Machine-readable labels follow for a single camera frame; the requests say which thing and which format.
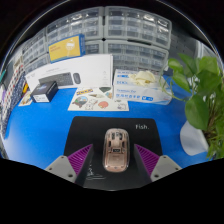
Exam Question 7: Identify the yellow card box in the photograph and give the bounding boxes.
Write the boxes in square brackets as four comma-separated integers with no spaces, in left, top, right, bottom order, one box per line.
[48,34,86,64]

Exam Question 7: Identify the white red-blue dotted cloth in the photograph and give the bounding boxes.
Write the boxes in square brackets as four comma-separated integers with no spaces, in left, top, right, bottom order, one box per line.
[0,61,26,113]

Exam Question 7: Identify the grey small-parts drawer cabinet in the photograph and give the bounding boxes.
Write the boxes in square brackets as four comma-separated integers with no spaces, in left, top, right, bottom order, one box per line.
[103,39,169,73]
[23,53,51,75]
[21,31,48,66]
[84,39,105,56]
[103,5,173,48]
[45,7,105,46]

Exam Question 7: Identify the green potted plant white pot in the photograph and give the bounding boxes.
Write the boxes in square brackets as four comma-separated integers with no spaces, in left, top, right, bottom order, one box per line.
[159,53,224,160]

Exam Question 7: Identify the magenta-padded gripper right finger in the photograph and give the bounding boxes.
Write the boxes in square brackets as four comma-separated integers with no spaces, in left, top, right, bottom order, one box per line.
[133,143,183,184]

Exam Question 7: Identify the white blue glove box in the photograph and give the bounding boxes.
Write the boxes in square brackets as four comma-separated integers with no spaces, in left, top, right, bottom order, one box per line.
[113,68,173,106]

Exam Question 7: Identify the cream rubber gloves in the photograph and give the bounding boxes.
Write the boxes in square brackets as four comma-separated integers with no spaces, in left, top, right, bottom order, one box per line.
[129,70,157,88]

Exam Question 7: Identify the small black box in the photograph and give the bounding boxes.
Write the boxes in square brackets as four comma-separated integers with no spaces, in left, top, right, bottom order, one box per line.
[29,80,59,103]

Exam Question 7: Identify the black mouse pad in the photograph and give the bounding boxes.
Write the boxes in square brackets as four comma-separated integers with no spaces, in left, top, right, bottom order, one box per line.
[63,115,164,191]

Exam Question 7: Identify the pink transparent computer mouse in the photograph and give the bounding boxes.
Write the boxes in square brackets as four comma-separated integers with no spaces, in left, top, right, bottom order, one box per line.
[102,127,130,173]

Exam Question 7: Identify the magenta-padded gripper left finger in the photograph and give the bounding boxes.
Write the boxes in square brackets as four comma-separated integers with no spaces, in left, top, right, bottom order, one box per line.
[44,143,95,188]

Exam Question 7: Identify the white keyboard packaging box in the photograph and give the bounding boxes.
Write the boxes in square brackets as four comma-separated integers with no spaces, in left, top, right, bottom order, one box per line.
[24,54,114,92]

